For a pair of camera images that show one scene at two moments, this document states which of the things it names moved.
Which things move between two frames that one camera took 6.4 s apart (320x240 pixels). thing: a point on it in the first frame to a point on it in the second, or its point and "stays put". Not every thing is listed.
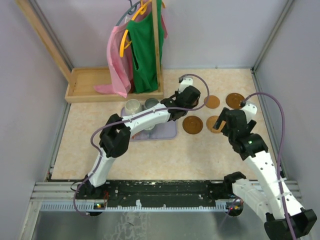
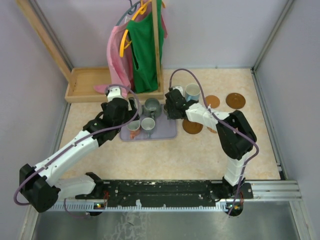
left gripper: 179,92 to 131,103
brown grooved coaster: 192,125 stays put
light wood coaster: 213,102 stays put
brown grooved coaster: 233,100 stays put
